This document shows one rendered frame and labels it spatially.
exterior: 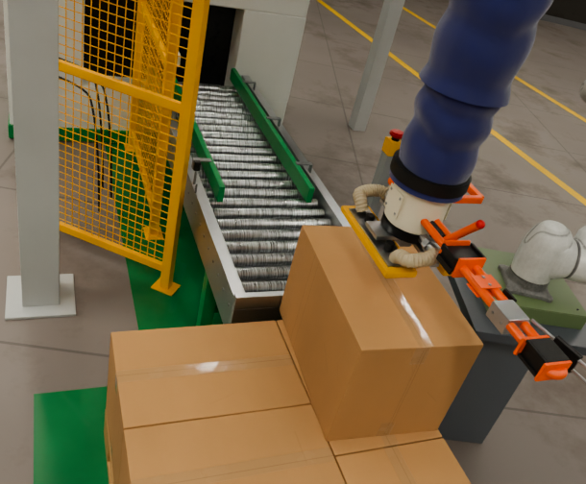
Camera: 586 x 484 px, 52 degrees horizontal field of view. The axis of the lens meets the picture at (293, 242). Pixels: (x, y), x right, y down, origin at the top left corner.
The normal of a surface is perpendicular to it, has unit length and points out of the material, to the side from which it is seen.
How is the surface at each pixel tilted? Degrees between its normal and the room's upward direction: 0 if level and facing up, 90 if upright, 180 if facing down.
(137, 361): 0
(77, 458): 0
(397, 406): 90
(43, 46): 90
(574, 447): 0
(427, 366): 90
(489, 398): 90
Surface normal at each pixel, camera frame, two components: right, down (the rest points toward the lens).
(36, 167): 0.32, 0.59
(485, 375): 0.03, 0.57
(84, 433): 0.22, -0.80
